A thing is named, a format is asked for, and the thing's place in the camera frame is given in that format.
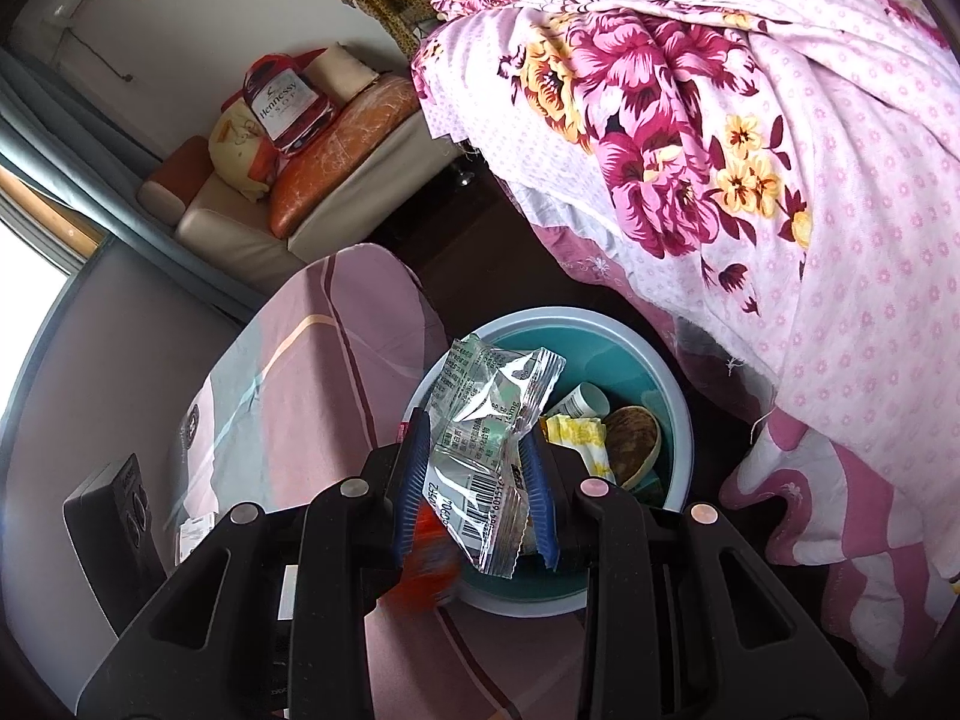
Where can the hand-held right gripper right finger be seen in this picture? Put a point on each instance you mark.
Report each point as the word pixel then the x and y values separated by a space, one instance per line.
pixel 540 495

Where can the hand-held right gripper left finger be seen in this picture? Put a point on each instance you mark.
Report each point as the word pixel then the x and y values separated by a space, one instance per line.
pixel 411 487

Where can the yellow printed paper napkin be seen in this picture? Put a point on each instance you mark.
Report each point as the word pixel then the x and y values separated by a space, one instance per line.
pixel 577 439

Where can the silver green snack wrapper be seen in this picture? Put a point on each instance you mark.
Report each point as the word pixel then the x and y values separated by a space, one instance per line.
pixel 480 457

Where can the white strawberry yogurt cup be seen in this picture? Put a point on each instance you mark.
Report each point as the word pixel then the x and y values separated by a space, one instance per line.
pixel 581 399

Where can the brown coconut shell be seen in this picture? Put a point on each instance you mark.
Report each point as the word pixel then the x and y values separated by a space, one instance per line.
pixel 634 442

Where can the teal plastic trash bin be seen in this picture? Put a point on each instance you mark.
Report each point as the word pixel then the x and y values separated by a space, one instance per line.
pixel 637 367

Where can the white tissue packet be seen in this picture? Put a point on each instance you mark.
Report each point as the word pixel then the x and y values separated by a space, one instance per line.
pixel 193 536

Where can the grey panel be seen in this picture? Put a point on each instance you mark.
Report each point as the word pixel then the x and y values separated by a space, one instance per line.
pixel 112 360

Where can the window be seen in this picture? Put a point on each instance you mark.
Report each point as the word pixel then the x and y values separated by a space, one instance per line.
pixel 22 300

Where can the cream leather sofa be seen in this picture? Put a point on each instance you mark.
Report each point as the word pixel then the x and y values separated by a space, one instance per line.
pixel 225 229

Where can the orange seat cushion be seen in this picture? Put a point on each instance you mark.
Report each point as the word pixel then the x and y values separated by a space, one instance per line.
pixel 330 150

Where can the brown armrest cushion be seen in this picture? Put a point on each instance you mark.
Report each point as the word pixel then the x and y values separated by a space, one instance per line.
pixel 169 184

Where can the grey-blue curtain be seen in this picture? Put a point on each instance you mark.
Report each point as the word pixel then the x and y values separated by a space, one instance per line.
pixel 75 157

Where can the yellow printed pillow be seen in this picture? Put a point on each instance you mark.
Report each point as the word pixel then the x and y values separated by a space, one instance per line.
pixel 232 142

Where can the red bottle-shaped bag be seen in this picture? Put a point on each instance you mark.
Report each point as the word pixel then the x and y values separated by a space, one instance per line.
pixel 289 101

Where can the beige pillow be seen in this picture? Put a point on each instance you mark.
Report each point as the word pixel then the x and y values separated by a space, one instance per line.
pixel 337 71

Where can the floral pink quilt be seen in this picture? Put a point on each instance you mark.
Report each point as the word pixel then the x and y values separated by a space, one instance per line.
pixel 750 52

